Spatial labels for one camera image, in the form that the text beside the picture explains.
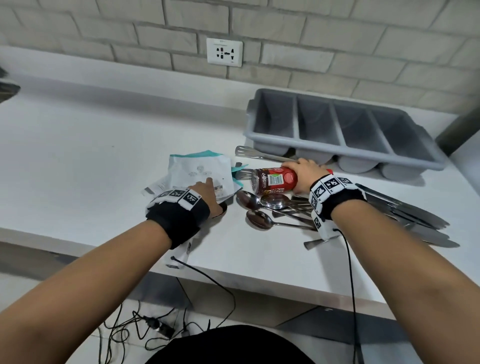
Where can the grey cutlery tray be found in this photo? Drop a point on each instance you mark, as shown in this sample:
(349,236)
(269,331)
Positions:
(345,127)

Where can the black left wristband with markers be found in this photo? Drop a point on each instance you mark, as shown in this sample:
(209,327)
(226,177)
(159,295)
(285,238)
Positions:
(180,217)

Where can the person's right hand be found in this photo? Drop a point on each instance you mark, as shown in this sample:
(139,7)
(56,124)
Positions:
(306,174)

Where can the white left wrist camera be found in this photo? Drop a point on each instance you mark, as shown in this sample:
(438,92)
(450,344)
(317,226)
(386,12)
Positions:
(182,255)

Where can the person's left forearm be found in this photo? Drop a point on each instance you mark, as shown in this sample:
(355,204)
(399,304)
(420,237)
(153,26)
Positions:
(86,300)

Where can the person's black clothing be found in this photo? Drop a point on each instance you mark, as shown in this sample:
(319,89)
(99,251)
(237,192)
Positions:
(228,347)

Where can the metal table knife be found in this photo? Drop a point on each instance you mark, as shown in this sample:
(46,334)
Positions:
(405,205)
(397,214)
(435,238)

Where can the metal fork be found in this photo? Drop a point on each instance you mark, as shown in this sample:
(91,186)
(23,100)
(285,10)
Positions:
(243,174)

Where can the person's right forearm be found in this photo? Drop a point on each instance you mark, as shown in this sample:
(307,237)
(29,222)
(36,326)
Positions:
(408,285)

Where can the person's left fingers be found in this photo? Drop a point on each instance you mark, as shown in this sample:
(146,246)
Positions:
(203,184)

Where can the black right wristband with markers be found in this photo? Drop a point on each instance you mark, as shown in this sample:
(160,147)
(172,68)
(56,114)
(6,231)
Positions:
(333,195)

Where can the white wall socket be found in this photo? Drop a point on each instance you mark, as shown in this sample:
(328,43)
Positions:
(224,52)

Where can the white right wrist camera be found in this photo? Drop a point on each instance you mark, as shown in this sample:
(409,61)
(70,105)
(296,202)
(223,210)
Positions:
(324,227)

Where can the metal spoon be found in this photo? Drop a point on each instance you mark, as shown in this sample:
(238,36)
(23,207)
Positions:
(275,201)
(247,200)
(262,220)

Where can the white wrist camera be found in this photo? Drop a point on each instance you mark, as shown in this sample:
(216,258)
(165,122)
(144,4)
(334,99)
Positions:
(182,255)
(324,227)

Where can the dark object at counter edge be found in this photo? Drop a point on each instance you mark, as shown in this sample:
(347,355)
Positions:
(7,88)

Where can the red labelled can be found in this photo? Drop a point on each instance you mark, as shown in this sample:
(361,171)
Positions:
(272,180)

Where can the white and teal pouch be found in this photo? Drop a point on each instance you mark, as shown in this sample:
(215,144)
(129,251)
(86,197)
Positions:
(195,170)

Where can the black power adapter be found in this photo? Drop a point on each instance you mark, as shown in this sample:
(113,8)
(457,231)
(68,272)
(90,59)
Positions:
(161,326)

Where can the black wristband with markers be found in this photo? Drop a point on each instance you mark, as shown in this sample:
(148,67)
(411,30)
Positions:
(180,217)
(333,195)

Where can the person's left hand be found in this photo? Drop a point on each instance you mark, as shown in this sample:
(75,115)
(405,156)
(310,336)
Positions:
(210,198)

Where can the person's right fingers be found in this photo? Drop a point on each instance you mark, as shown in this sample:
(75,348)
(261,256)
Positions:
(298,163)

